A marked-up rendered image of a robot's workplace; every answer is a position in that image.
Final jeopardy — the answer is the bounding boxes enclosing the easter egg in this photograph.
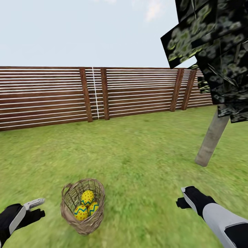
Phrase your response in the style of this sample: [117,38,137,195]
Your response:
[73,205,89,220]
[81,190,94,209]
[88,201,99,216]

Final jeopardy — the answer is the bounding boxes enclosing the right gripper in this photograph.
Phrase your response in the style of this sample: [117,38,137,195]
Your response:
[176,197,192,209]

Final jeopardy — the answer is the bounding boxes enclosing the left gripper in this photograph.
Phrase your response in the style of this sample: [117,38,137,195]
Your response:
[15,208,45,230]

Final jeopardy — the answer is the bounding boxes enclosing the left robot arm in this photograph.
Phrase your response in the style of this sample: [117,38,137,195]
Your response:
[0,198,45,248]

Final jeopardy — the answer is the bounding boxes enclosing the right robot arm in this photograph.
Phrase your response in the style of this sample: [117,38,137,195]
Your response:
[176,186,248,248]

